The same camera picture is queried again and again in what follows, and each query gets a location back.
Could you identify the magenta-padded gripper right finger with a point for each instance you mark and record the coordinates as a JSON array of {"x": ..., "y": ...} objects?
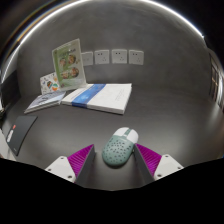
[{"x": 150, "y": 160}]

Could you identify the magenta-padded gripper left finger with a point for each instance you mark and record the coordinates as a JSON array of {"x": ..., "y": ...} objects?
[{"x": 81, "y": 159}]

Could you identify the green and white perforated mouse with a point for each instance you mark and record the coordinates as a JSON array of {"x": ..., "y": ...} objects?
[{"x": 118, "y": 150}]

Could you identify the white book with blue stripe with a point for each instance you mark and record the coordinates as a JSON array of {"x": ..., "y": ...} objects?
[{"x": 106, "y": 96}]

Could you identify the grey booklet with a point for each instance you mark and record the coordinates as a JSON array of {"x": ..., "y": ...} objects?
[{"x": 45, "y": 100}]

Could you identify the small colourful illustrated card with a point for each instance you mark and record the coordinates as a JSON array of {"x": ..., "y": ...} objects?
[{"x": 49, "y": 84}]

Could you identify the green leaflet in clear stand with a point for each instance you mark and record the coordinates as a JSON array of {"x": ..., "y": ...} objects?
[{"x": 69, "y": 65}]

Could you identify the white LED light strip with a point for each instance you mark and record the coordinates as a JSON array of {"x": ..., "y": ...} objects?
[{"x": 50, "y": 20}]

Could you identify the glass window with dark frame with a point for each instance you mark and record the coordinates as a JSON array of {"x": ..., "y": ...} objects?
[{"x": 216, "y": 81}]

